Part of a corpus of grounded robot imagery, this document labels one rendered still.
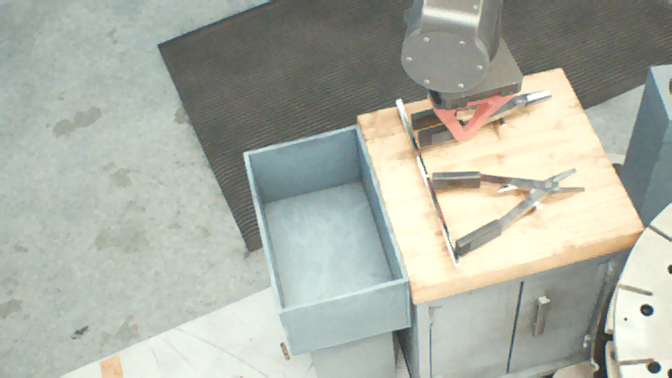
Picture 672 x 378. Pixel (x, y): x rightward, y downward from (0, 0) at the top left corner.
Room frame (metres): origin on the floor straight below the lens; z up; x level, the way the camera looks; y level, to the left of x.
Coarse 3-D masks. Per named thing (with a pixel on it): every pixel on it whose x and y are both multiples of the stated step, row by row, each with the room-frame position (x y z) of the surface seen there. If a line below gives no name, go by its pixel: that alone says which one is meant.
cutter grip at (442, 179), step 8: (432, 176) 0.42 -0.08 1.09; (440, 176) 0.41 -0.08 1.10; (448, 176) 0.41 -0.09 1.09; (456, 176) 0.41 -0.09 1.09; (464, 176) 0.41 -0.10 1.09; (472, 176) 0.41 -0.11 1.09; (480, 176) 0.41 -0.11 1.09; (432, 184) 0.41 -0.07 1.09; (440, 184) 0.41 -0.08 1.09; (448, 184) 0.41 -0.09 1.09; (456, 184) 0.41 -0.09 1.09; (464, 184) 0.41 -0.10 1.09; (472, 184) 0.41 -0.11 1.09; (480, 184) 0.41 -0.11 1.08
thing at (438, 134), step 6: (462, 120) 0.46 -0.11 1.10; (438, 126) 0.46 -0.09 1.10; (444, 126) 0.46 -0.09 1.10; (420, 132) 0.46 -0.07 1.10; (426, 132) 0.46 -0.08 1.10; (432, 132) 0.45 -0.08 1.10; (438, 132) 0.45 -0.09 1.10; (444, 132) 0.45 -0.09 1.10; (450, 132) 0.46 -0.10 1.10; (420, 138) 0.45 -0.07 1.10; (426, 138) 0.45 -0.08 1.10; (432, 138) 0.45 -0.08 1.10; (438, 138) 0.45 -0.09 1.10; (444, 138) 0.45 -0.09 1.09; (450, 138) 0.45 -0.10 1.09; (420, 144) 0.45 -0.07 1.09; (426, 144) 0.45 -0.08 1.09; (432, 144) 0.45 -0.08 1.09
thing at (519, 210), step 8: (536, 192) 0.39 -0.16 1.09; (544, 192) 0.39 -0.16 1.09; (528, 200) 0.38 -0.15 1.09; (536, 200) 0.38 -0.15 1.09; (512, 208) 0.38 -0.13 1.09; (520, 208) 0.37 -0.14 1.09; (528, 208) 0.37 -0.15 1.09; (504, 216) 0.37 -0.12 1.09; (512, 216) 0.37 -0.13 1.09; (520, 216) 0.37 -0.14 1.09; (504, 224) 0.36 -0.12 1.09
